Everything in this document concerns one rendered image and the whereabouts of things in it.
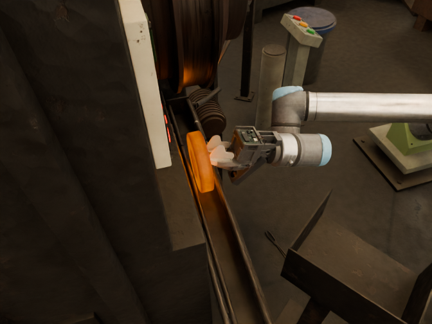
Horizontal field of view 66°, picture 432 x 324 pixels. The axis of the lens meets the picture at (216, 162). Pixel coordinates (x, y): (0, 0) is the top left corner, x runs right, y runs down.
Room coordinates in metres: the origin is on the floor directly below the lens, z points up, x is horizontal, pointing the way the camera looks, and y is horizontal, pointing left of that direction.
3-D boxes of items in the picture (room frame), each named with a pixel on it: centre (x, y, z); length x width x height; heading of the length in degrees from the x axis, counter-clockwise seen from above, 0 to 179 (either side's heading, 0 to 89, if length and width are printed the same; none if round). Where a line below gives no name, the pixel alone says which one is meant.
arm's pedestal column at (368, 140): (1.25, -1.05, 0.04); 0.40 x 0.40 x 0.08; 16
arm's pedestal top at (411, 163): (1.25, -1.05, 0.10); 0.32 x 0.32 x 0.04; 16
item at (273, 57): (1.52, -0.30, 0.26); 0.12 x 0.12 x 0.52
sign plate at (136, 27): (0.39, 0.10, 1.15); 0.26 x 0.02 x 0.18; 15
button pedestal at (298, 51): (1.60, -0.45, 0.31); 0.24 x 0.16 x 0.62; 15
